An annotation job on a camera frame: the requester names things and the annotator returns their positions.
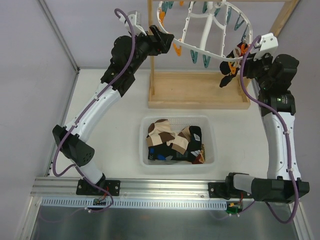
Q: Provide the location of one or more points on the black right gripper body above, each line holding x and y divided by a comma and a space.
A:
244, 67

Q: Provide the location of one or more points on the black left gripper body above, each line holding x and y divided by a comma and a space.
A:
155, 42

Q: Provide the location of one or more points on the white plastic sock hanger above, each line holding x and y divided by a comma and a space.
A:
216, 14

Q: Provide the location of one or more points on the beige brown patterned sock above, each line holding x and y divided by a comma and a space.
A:
160, 132

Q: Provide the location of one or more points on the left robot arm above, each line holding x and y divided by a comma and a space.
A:
127, 55

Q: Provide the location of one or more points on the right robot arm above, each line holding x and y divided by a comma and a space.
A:
283, 184

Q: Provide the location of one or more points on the wooden hanger stand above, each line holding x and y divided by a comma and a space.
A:
193, 90

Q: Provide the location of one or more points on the orange clothespin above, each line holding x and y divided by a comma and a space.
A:
238, 51
177, 49

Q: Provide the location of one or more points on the teal clothespin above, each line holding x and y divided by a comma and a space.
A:
194, 56
206, 60

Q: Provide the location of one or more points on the white plastic laundry basket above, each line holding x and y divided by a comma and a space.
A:
178, 123

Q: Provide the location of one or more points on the black sock with label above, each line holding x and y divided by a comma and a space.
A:
194, 153

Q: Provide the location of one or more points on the black blue patterned sock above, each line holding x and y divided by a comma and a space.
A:
162, 152

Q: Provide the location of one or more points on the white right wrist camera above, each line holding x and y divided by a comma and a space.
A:
267, 44

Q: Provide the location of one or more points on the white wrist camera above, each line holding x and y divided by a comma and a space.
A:
267, 44
133, 23

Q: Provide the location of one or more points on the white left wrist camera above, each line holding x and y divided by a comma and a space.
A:
133, 23

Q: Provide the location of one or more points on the aluminium mounting rail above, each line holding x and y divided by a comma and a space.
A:
133, 188

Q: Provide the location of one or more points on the white slotted cable duct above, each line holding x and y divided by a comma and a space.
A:
217, 205

